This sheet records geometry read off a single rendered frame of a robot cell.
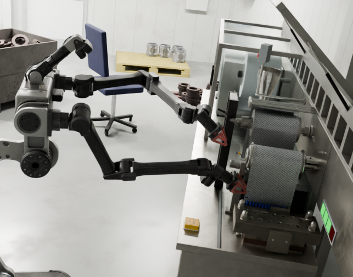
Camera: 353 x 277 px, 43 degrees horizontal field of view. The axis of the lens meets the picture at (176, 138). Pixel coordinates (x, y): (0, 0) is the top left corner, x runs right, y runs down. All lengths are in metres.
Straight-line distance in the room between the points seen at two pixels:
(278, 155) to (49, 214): 2.25
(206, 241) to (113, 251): 1.44
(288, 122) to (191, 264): 0.88
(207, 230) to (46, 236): 1.71
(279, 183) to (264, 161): 0.14
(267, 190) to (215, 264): 0.44
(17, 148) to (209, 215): 1.02
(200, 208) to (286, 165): 0.52
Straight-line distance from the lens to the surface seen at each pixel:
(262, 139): 2.42
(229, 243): 2.21
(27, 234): 3.69
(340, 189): 1.92
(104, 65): 5.23
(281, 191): 2.29
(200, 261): 2.20
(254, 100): 2.44
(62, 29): 8.99
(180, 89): 6.55
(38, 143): 2.21
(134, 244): 3.59
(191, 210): 2.39
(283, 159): 2.22
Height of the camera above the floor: 2.17
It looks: 23 degrees down
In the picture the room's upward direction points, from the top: 8 degrees clockwise
